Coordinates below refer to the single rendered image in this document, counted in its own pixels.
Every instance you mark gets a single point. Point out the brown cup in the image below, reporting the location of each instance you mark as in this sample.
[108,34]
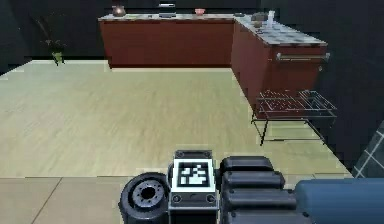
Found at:
[257,24]

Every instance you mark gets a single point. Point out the green house plant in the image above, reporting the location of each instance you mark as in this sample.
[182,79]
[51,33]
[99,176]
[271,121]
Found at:
[56,55]

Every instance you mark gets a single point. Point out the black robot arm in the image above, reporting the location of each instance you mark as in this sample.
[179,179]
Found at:
[240,190]

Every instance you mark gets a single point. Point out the white dispenser bottle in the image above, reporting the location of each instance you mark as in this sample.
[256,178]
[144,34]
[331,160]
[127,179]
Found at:
[270,19]

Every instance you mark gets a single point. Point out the pink bowl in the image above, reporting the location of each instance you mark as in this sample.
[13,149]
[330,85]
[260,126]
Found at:
[199,11]

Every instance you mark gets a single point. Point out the blue sofa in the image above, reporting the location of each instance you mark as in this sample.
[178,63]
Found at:
[343,201]

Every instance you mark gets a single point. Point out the black toaster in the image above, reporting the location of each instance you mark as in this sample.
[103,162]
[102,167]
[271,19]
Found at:
[167,14]

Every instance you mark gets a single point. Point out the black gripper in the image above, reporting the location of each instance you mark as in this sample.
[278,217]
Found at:
[145,197]

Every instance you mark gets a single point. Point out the copper kettle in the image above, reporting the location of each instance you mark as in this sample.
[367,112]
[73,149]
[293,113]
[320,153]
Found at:
[118,11]

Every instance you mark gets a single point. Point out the red-brown kitchen counter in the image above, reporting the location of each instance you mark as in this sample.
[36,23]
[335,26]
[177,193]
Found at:
[200,43]

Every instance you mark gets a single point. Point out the grey plate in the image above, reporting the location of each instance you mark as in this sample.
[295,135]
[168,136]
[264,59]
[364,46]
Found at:
[239,14]

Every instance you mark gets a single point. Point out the silver towel bar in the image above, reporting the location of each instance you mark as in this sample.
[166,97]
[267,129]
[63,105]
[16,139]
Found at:
[301,57]

